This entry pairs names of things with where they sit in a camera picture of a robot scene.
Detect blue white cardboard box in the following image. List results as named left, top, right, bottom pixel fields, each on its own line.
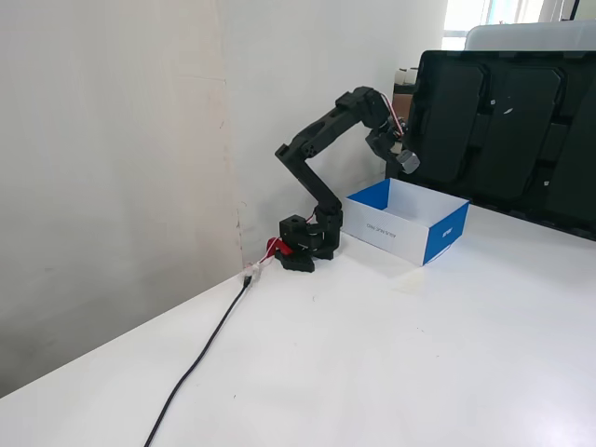
left=344, top=177, right=471, bottom=268

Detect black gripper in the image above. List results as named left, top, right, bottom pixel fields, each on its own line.
left=365, top=124, right=413, bottom=177

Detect red clamp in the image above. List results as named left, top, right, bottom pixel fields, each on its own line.
left=264, top=237, right=295, bottom=258

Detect translucent white storage bin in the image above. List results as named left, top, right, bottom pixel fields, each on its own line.
left=465, top=20, right=596, bottom=54

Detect window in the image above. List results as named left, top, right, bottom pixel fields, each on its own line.
left=443, top=0, right=596, bottom=39

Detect black plastic tray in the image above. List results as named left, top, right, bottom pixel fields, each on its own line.
left=402, top=47, right=596, bottom=243

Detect gray block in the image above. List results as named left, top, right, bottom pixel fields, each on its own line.
left=397, top=147, right=422, bottom=176

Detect black power cable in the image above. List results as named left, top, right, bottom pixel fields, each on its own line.
left=142, top=273, right=253, bottom=447

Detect red white servo wires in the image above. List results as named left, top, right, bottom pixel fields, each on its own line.
left=379, top=91, right=409, bottom=141

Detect brown cardboard carton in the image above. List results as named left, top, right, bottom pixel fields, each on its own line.
left=391, top=82, right=421, bottom=125

